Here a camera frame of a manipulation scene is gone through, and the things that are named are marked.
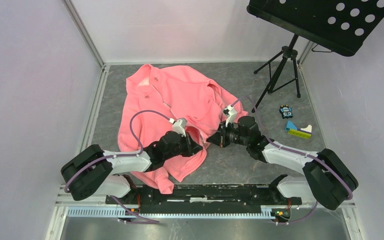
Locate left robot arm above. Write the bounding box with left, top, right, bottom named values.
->
left=60, top=131, right=203, bottom=204

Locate small black blue toy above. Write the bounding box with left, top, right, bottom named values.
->
left=279, top=104, right=294, bottom=119

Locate white slotted cable duct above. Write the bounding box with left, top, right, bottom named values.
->
left=66, top=206, right=274, bottom=220

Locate pink zip-up jacket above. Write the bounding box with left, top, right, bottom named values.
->
left=117, top=64, right=247, bottom=194

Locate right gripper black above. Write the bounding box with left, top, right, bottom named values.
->
left=206, top=120, right=250, bottom=148

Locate white object behind arm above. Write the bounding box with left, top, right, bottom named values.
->
left=299, top=124, right=313, bottom=134

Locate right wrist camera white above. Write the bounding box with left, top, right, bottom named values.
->
left=222, top=105, right=238, bottom=128

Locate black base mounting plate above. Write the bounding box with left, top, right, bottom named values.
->
left=119, top=184, right=302, bottom=214

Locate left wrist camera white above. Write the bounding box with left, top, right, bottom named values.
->
left=168, top=118, right=188, bottom=137

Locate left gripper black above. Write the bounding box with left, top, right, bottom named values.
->
left=163, top=131, right=203, bottom=161

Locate blue yellow small object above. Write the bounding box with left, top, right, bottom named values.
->
left=285, top=120, right=312, bottom=139

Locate black music stand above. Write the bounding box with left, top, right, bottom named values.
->
left=246, top=0, right=384, bottom=107

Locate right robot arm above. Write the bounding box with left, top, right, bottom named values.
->
left=207, top=116, right=359, bottom=210

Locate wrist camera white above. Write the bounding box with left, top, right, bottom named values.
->
left=222, top=105, right=238, bottom=128
left=168, top=118, right=188, bottom=137

